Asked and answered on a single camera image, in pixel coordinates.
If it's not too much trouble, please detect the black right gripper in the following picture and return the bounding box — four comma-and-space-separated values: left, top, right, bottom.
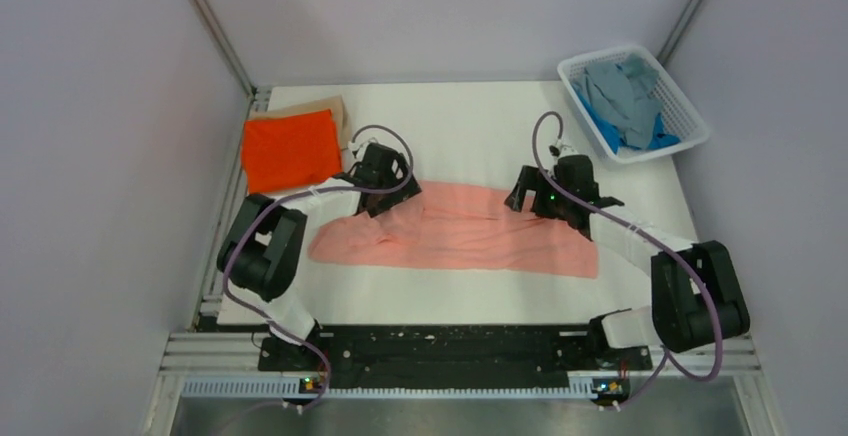
505, 165, 573, 222

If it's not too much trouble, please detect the pink t shirt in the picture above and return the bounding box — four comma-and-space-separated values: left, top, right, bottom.
308, 181, 599, 279

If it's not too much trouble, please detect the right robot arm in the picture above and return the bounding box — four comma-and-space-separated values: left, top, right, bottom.
504, 155, 751, 368

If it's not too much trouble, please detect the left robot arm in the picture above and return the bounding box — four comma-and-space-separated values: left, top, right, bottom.
216, 141, 421, 370

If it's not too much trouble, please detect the beige folded t shirt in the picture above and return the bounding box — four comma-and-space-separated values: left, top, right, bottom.
248, 95, 352, 151

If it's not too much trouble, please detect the orange folded t shirt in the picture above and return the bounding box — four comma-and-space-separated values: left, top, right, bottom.
241, 109, 342, 193

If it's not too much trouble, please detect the white plastic basket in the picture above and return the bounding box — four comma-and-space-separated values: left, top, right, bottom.
557, 45, 710, 165

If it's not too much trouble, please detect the blue t shirt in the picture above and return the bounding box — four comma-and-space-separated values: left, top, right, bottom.
575, 89, 681, 154

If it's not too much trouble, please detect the grey t shirt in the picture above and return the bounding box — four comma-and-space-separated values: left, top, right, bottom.
572, 54, 663, 150

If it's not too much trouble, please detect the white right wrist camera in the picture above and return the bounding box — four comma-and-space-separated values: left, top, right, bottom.
548, 141, 577, 160

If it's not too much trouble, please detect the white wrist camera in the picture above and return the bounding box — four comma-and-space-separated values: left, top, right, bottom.
548, 141, 577, 160
347, 140, 371, 157

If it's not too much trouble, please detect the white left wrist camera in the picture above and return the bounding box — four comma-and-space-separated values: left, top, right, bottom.
347, 140, 371, 157

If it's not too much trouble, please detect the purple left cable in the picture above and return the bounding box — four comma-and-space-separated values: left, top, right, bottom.
221, 124, 415, 414

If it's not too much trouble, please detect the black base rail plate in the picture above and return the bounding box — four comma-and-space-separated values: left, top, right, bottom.
258, 325, 653, 390

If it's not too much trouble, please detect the right aluminium frame post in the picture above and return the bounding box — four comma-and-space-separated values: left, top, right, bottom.
656, 0, 706, 65

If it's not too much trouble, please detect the aluminium frame post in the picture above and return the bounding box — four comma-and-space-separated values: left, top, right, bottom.
656, 0, 706, 65
188, 0, 256, 98

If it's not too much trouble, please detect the left aluminium frame post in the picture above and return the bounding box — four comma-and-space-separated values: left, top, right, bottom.
188, 0, 256, 98

